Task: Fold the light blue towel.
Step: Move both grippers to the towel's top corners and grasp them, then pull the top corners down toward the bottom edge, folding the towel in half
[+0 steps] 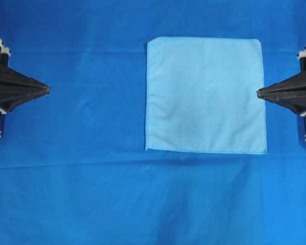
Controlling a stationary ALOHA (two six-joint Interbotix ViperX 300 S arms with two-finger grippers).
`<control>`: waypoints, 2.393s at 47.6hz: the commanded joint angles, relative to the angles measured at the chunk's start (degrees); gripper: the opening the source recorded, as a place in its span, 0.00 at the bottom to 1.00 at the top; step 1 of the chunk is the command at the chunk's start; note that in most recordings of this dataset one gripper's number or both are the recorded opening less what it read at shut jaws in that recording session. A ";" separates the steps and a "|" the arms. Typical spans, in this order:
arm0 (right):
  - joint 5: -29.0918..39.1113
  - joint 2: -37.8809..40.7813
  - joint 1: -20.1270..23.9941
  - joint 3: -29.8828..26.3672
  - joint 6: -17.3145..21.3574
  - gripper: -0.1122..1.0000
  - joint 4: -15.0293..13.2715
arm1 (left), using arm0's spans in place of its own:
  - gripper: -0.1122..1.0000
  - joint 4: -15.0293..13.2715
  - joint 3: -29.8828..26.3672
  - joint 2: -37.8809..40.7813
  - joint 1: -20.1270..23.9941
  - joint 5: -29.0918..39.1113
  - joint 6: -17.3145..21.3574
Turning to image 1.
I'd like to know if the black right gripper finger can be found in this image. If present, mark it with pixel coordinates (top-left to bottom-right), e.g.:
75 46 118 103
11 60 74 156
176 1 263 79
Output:
257 73 306 95
257 93 306 114

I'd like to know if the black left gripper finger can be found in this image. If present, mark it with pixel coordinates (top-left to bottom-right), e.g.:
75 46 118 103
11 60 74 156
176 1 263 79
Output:
0 65 50 92
0 88 50 112

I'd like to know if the light blue towel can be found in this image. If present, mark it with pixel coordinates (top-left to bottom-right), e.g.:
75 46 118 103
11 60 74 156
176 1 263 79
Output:
145 37 267 155

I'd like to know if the dark blue table cloth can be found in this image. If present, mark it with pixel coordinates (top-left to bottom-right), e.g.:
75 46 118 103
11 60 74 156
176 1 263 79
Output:
0 1 306 244

